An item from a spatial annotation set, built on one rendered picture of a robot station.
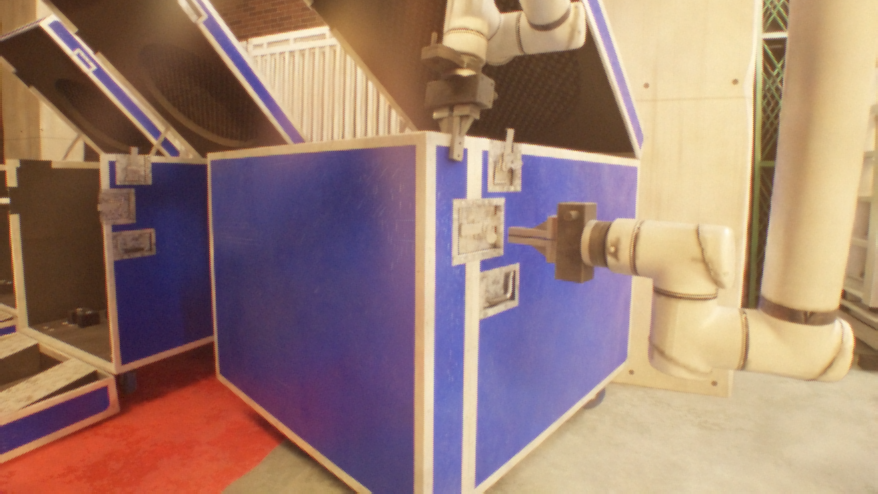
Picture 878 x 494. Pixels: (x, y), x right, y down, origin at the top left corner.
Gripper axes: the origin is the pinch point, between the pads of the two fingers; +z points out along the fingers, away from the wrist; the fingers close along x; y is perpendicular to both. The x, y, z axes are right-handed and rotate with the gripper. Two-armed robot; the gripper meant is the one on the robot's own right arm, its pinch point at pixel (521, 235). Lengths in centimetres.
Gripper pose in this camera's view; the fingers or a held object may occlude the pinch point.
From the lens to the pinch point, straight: 81.3
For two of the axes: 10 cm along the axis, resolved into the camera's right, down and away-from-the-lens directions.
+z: -7.4, -0.7, 6.7
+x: -0.1, 10.0, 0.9
